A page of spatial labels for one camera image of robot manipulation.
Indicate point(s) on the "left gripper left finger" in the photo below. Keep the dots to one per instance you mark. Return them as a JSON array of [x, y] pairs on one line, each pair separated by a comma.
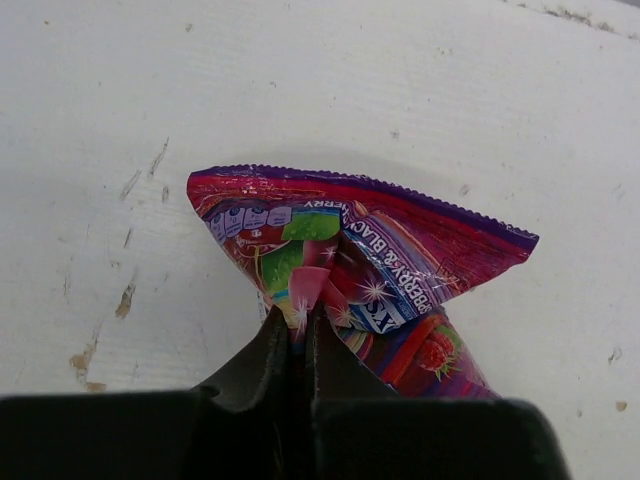
[[223, 428]]

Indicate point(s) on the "purple Fox's candy bag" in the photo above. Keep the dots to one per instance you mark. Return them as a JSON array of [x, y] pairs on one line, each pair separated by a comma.
[[380, 260]]

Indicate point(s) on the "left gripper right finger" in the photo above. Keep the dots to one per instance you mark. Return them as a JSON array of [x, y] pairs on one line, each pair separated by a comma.
[[361, 429]]

